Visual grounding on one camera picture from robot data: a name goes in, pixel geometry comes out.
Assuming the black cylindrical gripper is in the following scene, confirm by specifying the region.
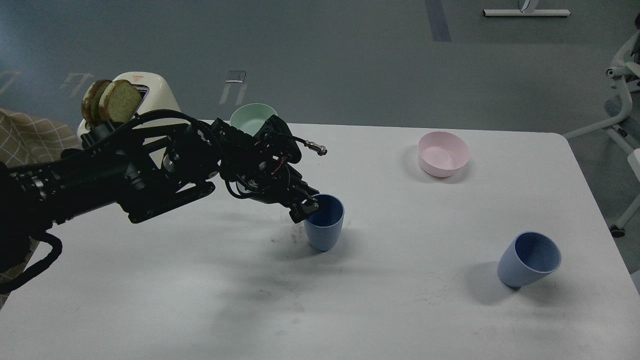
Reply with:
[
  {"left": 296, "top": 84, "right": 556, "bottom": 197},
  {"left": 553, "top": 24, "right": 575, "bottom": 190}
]
[{"left": 222, "top": 115, "right": 320, "bottom": 224}]

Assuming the blue cup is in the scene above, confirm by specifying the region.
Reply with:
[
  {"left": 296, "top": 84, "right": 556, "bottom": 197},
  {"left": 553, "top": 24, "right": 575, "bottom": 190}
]
[
  {"left": 303, "top": 193, "right": 346, "bottom": 252},
  {"left": 496, "top": 231, "right": 562, "bottom": 289}
]

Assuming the green bowl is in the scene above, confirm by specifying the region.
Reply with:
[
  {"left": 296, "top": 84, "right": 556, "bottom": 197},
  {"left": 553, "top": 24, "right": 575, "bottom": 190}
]
[{"left": 230, "top": 103, "right": 278, "bottom": 136}]

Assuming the pink bowl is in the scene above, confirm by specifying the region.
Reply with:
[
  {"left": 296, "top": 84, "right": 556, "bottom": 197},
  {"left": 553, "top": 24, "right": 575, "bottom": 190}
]
[{"left": 417, "top": 131, "right": 471, "bottom": 178}]

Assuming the cream white toaster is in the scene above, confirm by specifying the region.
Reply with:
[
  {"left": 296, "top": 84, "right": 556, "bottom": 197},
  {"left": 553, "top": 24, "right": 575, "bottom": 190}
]
[{"left": 76, "top": 71, "right": 186, "bottom": 167}]

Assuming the front toast slice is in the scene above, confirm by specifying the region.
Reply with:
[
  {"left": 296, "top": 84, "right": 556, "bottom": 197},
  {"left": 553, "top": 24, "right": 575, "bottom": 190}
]
[{"left": 98, "top": 79, "right": 143, "bottom": 123}]

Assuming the toast slice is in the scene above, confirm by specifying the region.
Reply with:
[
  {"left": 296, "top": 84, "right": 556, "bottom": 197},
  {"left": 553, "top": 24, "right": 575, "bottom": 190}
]
[
  {"left": 81, "top": 79, "right": 112, "bottom": 128},
  {"left": 98, "top": 79, "right": 143, "bottom": 123}
]

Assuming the rear toast slice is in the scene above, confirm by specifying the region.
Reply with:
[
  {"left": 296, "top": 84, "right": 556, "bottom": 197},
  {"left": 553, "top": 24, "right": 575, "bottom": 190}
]
[{"left": 81, "top": 79, "right": 112, "bottom": 128}]

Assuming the white desk foot bar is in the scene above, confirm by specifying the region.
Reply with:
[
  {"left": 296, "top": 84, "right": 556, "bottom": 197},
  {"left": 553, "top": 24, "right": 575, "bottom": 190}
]
[{"left": 482, "top": 0, "right": 572, "bottom": 18}]

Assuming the checkered beige cloth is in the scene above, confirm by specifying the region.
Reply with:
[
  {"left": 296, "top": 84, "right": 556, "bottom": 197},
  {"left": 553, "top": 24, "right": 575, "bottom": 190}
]
[{"left": 0, "top": 108, "right": 80, "bottom": 306}]

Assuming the white office chair base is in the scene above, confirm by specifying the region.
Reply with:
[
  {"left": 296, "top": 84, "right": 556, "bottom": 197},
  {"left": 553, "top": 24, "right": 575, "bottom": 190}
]
[{"left": 562, "top": 17, "right": 640, "bottom": 239}]

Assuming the metal floor bracket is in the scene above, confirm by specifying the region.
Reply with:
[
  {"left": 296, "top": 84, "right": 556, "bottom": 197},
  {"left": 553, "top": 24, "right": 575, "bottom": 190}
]
[{"left": 218, "top": 69, "right": 248, "bottom": 107}]

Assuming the black robot arm with cables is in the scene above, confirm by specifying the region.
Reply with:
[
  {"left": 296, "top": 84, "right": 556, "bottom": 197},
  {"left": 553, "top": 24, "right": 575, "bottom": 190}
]
[{"left": 4, "top": 109, "right": 327, "bottom": 293}]

